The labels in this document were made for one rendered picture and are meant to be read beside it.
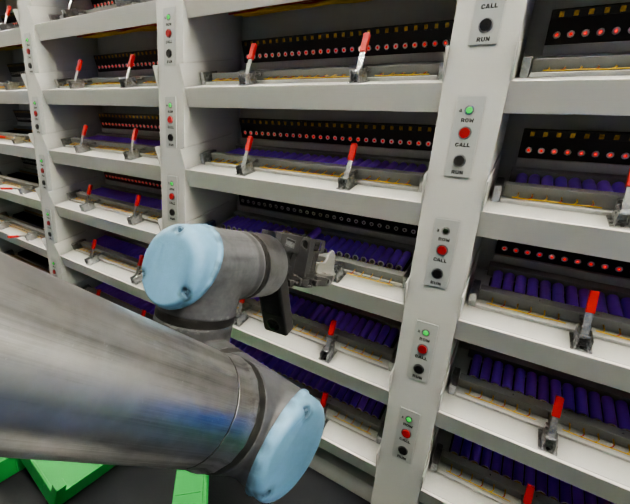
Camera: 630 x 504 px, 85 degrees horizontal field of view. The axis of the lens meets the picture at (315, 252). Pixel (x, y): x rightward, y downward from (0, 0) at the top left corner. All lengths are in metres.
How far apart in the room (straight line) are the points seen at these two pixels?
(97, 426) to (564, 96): 0.63
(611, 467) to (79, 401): 0.76
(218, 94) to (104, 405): 0.77
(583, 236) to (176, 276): 0.55
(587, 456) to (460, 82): 0.65
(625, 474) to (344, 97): 0.78
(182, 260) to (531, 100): 0.53
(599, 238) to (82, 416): 0.62
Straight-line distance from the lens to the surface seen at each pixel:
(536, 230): 0.63
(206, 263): 0.36
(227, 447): 0.29
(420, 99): 0.66
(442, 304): 0.66
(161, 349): 0.23
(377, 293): 0.70
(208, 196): 1.03
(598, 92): 0.64
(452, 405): 0.78
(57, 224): 1.60
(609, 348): 0.72
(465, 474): 0.93
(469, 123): 0.63
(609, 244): 0.64
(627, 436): 0.83
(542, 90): 0.63
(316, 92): 0.73
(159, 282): 0.39
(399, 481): 0.90
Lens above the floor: 0.79
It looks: 15 degrees down
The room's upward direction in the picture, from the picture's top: 5 degrees clockwise
